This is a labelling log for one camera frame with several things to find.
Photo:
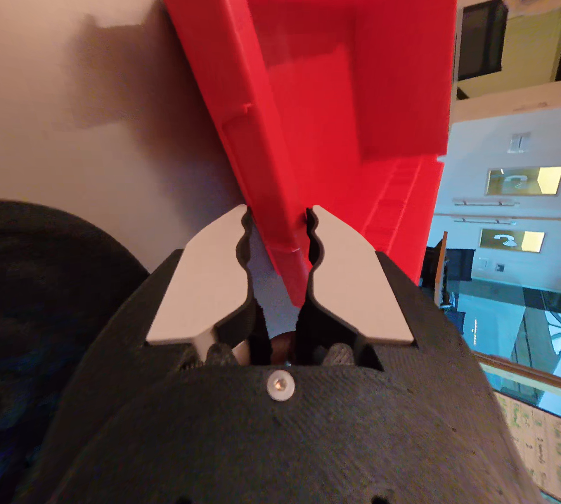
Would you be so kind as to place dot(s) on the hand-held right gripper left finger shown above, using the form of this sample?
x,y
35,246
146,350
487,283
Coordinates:
x,y
201,284

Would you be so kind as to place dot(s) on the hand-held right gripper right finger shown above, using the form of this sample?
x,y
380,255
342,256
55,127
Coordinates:
x,y
359,289

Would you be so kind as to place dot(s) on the red plastic bin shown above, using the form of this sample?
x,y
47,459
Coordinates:
x,y
315,96

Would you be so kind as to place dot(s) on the black office chair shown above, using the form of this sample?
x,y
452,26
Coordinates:
x,y
460,265

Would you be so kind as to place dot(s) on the black honeycomb pad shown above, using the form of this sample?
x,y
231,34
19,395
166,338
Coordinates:
x,y
52,293

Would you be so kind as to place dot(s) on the yellow phone sign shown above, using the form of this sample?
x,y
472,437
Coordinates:
x,y
504,241

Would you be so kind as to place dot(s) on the handwritten list whiteboard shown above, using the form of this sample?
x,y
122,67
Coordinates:
x,y
534,438

